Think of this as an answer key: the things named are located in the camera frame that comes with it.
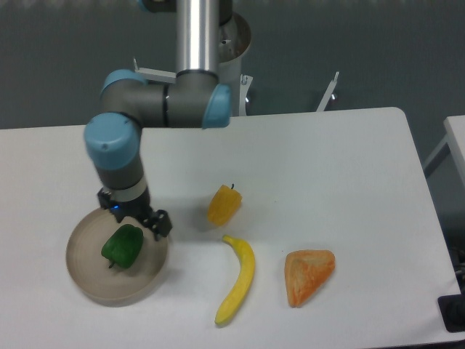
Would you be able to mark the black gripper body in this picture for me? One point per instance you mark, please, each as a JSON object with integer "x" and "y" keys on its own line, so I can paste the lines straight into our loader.
{"x": 138, "y": 208}

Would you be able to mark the green toy bell pepper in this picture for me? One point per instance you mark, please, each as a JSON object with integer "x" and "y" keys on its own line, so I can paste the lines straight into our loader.
{"x": 123, "y": 247}

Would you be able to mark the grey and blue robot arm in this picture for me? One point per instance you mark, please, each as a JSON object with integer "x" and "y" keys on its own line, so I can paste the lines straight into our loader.
{"x": 130, "y": 103}

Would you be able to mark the yellow toy bell pepper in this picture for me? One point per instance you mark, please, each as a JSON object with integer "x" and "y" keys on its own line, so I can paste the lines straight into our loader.
{"x": 224, "y": 204}

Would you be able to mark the beige round plate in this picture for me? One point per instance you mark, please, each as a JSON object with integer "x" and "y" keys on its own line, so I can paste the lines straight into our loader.
{"x": 107, "y": 284}

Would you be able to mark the yellow toy banana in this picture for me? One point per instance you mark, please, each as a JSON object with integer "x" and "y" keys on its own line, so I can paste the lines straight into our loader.
{"x": 236, "y": 296}

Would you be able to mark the orange triangular toy bread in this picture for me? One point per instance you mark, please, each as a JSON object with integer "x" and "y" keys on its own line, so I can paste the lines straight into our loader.
{"x": 305, "y": 271}

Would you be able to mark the black device at table edge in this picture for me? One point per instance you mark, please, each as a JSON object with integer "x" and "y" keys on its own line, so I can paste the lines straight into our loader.
{"x": 452, "y": 312}

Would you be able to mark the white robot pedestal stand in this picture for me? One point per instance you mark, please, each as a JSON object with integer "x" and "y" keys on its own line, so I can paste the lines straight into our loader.
{"x": 235, "y": 39}

